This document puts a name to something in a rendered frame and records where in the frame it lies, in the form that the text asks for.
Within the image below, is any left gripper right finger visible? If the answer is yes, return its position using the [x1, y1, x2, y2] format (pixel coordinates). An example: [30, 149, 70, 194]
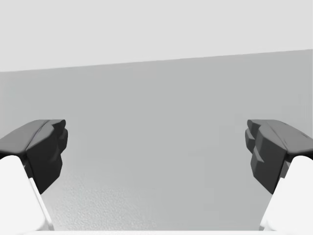
[245, 119, 313, 232]

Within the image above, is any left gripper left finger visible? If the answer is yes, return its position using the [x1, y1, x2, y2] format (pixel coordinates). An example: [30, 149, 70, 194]
[0, 119, 69, 232]

